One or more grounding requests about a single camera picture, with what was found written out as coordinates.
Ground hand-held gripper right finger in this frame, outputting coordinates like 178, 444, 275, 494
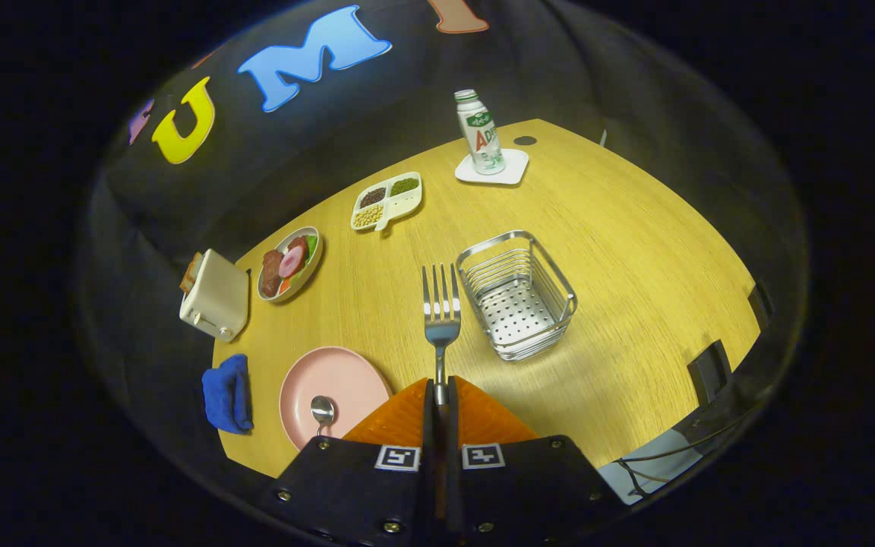
441, 375, 621, 547

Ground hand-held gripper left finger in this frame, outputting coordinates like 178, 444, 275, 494
259, 376, 438, 547

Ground metal spoon with wooden handle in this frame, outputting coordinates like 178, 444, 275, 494
310, 395, 336, 438

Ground metal fork with wooden handle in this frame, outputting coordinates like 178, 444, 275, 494
421, 263, 463, 407

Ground pink plate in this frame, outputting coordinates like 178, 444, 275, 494
279, 346, 393, 451

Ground blue towel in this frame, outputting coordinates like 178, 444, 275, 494
201, 353, 254, 435

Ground plate of meat and vegetables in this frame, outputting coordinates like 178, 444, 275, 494
257, 226, 324, 304

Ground white divided dish with beans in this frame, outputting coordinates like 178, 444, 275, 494
350, 172, 424, 232

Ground cream toaster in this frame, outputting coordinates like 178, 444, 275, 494
179, 248, 251, 343

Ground white square coaster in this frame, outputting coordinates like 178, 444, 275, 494
454, 148, 530, 186

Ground bread slices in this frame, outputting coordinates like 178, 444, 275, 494
179, 251, 204, 296

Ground white drink bottle green cap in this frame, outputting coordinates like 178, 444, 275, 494
453, 89, 507, 176

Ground metal wire basket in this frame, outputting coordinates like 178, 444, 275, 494
456, 230, 580, 362

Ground black bracket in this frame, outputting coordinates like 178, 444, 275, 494
747, 281, 775, 331
687, 340, 733, 407

